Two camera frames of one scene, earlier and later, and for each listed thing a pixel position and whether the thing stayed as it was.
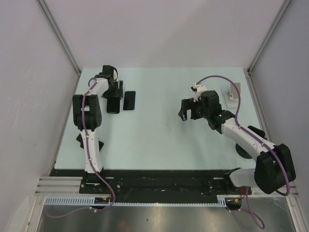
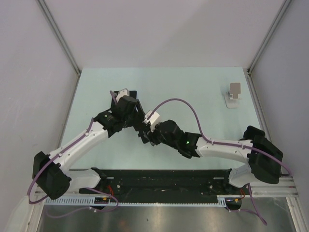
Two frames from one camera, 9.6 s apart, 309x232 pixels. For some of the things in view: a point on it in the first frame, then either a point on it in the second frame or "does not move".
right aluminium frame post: [281, 13] does not move
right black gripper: [188, 104] -> [151, 135]
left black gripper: [118, 93] -> [139, 115]
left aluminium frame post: [59, 35] does not move
